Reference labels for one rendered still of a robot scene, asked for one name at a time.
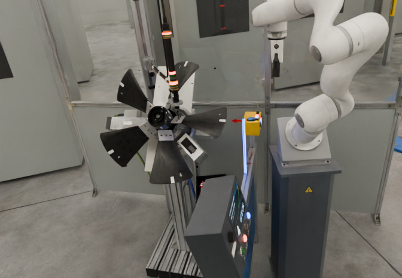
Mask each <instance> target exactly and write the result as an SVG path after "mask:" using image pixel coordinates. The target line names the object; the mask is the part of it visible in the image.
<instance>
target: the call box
mask: <svg viewBox="0 0 402 278"><path fill-rule="evenodd" d="M255 115H256V112H245V115H244V119H245V135H250V136H259V135H260V129H261V127H260V118H261V112H259V115H258V120H254V121H249V120H248V118H249V117H254V118H255V119H256V117H255Z"/></svg>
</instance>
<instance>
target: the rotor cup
mask: <svg viewBox="0 0 402 278"><path fill-rule="evenodd" d="M157 114H159V115H160V117H159V118H156V115H157ZM169 116H170V117H171V119H170V118H169ZM175 116H177V115H176V113H174V112H173V111H172V110H170V109H166V108H165V107H164V106H155V107H153V108H151V109H150V111H149V113H148V116H147V119H148V122H149V124H150V125H151V126H153V127H154V128H156V130H172V132H174V131H175V129H176V128H177V126H178V124H171V121H172V120H173V119H174V117H175ZM160 127H162V129H161V128H160Z"/></svg>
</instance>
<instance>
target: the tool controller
mask: <svg viewBox="0 0 402 278"><path fill-rule="evenodd" d="M246 212H249V210H248V207H247V205H246V202H245V199H244V196H243V194H242V191H241V188H240V185H239V183H238V180H237V177H236V175H230V176H222V177H218V178H211V179H206V180H205V183H204V185H203V188H202V190H201V193H200V196H199V198H198V200H197V203H196V206H195V208H194V211H193V214H192V216H191V218H190V222H189V223H188V226H187V229H186V231H185V234H184V238H185V241H186V242H187V244H188V247H189V248H190V250H191V253H192V254H193V256H194V259H195V261H196V263H197V265H198V267H199V269H200V271H201V273H202V275H203V277H204V278H243V274H244V269H245V261H246V253H247V248H248V239H249V231H250V226H251V215H250V218H249V220H247V218H246ZM237 219H238V221H239V224H240V227H241V229H242V234H245V235H246V237H247V241H246V243H244V242H243V240H242V235H241V240H240V243H239V240H238V237H237V235H236V232H235V228H236V222H237ZM245 222H246V223H247V224H248V225H249V228H248V230H247V231H245V226H244V223H245ZM240 247H243V248H244V250H245V254H244V256H241V254H240Z"/></svg>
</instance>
